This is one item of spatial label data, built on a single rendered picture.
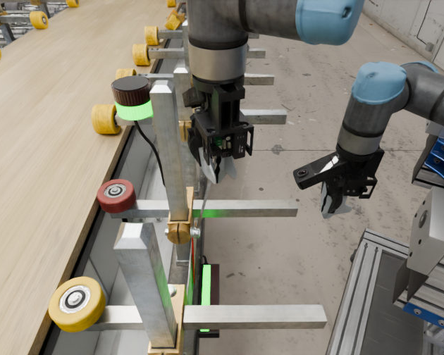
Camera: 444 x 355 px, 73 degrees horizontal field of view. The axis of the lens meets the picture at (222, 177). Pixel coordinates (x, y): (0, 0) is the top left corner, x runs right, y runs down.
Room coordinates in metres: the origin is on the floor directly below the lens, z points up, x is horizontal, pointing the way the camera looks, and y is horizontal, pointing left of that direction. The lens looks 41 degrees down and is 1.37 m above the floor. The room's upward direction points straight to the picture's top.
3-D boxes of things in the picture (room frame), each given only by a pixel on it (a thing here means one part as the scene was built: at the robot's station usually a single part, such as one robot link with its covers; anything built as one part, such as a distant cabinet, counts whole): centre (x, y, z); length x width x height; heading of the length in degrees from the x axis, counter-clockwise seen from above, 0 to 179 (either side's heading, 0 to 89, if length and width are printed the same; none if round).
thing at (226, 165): (0.40, -0.01, 1.04); 0.06 x 0.03 x 0.09; 20
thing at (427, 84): (0.53, -0.36, 1.12); 0.11 x 0.11 x 0.08; 35
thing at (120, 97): (0.45, 0.14, 1.16); 0.06 x 0.06 x 0.02
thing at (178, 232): (0.47, 0.10, 0.85); 0.13 x 0.06 x 0.05; 0
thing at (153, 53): (1.24, 0.08, 0.95); 0.50 x 0.04 x 0.04; 90
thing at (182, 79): (0.70, 0.09, 0.86); 0.03 x 0.03 x 0.48; 0
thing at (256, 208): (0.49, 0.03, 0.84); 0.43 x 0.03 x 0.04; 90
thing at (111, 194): (0.49, 0.24, 0.85); 0.08 x 0.08 x 0.11
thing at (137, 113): (0.45, 0.14, 1.14); 0.06 x 0.06 x 0.02
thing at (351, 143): (0.49, -0.26, 1.05); 0.08 x 0.08 x 0.05
